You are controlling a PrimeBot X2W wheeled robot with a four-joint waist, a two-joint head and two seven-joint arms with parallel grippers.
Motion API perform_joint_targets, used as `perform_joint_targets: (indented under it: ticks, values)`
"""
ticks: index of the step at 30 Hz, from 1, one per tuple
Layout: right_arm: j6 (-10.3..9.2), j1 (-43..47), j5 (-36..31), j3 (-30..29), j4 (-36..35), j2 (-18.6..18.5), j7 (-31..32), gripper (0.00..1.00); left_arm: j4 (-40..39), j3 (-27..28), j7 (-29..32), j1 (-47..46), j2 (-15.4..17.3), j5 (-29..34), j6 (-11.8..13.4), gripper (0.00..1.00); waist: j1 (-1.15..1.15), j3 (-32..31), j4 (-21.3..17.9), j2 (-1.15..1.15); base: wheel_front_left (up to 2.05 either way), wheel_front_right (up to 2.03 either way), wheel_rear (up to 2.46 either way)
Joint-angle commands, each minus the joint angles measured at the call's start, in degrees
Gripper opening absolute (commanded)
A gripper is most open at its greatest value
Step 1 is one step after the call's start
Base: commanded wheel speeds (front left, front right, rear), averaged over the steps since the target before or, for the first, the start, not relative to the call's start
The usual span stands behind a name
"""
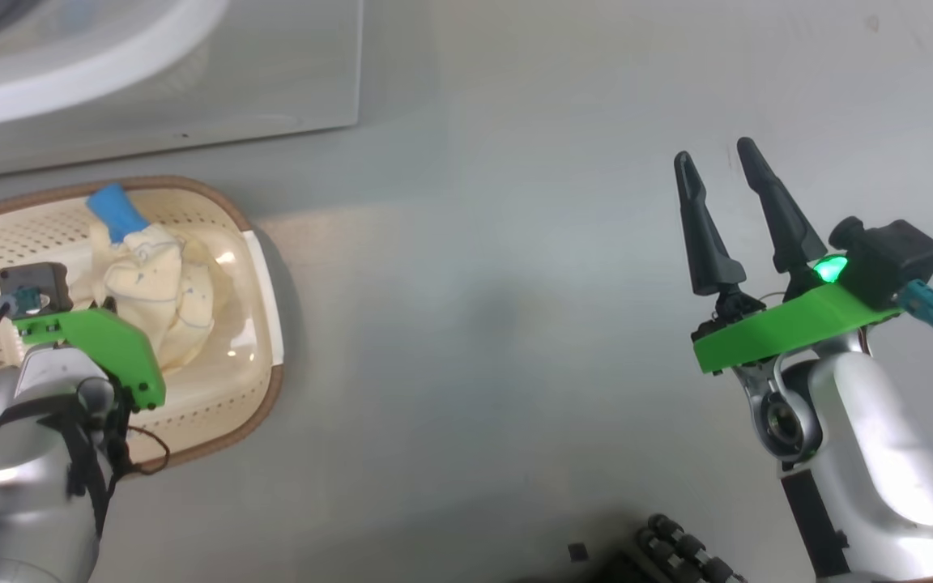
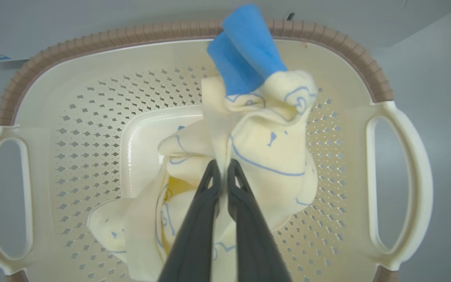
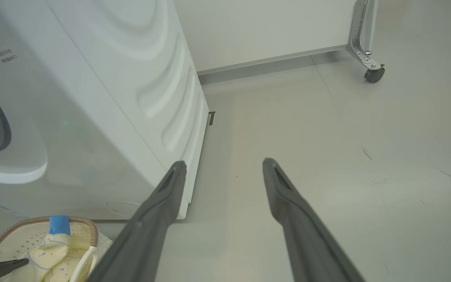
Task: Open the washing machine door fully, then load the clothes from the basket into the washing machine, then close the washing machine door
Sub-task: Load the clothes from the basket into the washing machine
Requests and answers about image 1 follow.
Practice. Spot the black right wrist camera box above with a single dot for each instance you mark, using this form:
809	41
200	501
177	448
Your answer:
888	259

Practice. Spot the cream clothes with blue cuffs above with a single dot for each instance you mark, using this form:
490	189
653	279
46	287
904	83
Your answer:
167	283

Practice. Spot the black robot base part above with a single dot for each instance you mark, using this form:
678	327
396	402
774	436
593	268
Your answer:
677	555

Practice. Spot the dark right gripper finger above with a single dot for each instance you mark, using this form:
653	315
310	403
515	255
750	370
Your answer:
709	243
786	223

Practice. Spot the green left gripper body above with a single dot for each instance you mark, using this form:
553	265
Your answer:
110	340

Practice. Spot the white washing machine body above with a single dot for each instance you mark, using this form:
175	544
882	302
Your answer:
272	73

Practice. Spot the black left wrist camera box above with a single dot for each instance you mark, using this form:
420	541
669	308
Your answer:
36	283

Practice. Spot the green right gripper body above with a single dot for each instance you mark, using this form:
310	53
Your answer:
790	328

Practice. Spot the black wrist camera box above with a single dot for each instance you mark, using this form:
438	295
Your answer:
888	259
36	283

